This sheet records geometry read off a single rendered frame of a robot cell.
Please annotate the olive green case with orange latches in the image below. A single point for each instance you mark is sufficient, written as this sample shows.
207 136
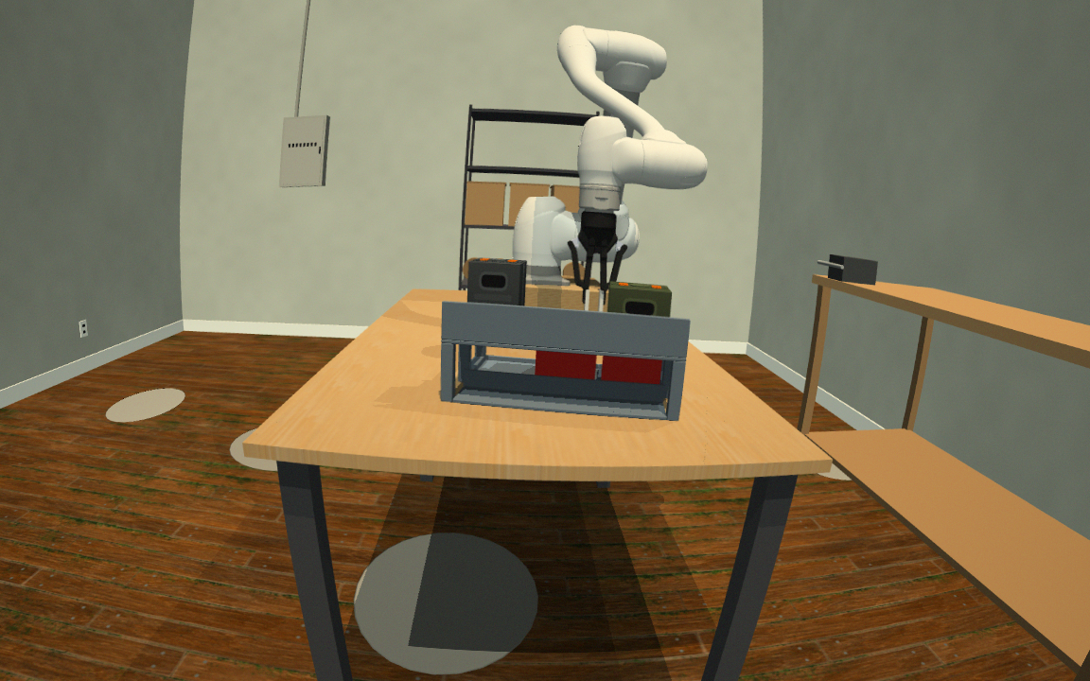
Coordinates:
639 299

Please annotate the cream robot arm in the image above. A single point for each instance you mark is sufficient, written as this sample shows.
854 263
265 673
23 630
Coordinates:
607 152

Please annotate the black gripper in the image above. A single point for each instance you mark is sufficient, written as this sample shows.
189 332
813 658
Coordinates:
596 241

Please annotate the black tool case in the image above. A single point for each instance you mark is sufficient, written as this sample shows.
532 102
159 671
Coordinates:
497 281

